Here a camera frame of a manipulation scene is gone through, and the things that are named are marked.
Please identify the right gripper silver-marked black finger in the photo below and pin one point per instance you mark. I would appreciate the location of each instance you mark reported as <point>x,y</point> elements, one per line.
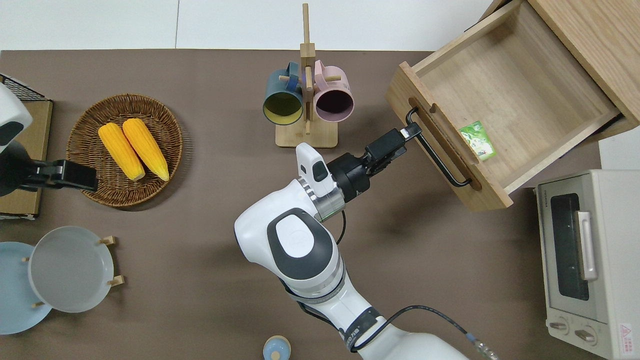
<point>411,131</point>

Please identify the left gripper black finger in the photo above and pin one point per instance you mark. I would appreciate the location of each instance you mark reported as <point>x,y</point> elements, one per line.
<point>80,177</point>

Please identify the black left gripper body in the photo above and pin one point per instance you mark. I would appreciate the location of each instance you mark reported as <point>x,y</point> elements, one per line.
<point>30,175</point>

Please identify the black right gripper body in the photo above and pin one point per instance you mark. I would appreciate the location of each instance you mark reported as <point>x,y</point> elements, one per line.
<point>352,175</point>

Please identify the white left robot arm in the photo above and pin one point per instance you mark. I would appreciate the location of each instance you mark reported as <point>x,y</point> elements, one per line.
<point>10,107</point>

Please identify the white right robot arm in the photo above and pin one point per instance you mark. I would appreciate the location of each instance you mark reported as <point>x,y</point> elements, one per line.
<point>260,235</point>

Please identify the light wooden drawer cabinet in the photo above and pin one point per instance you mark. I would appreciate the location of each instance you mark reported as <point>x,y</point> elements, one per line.
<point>600,45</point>

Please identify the brown wicker basket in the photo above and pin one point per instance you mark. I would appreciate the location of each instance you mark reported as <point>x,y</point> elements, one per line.
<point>85,150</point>

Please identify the yellow corn cob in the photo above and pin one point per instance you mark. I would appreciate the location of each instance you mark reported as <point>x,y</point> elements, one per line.
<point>147,150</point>
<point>122,152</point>

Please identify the bamboo mug tree stand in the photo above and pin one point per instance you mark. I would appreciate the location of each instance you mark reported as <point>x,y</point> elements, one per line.
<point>305,140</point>

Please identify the green snack packet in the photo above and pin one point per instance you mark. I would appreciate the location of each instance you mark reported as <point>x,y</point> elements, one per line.
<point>477,140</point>

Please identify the wooden plate rack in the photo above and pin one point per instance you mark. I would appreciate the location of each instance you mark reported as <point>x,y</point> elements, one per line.
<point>109,240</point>

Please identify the pink mug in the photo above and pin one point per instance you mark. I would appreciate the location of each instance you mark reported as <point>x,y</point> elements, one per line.
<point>334,102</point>

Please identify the grey plate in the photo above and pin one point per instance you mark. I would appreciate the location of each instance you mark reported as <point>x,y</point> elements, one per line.
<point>70,270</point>

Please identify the dark blue mug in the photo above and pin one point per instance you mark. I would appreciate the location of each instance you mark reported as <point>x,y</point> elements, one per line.
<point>282,107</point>

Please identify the brown table mat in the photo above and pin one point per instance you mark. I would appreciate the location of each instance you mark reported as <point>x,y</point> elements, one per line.
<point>200,200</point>

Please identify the light blue plate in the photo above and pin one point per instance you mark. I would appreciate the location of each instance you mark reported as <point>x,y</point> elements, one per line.
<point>15,305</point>

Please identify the small blue round bell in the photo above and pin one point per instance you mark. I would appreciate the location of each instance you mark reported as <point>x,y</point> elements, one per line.
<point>276,350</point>

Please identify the white toaster oven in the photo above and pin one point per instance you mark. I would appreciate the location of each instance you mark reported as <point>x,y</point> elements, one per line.
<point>615,240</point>

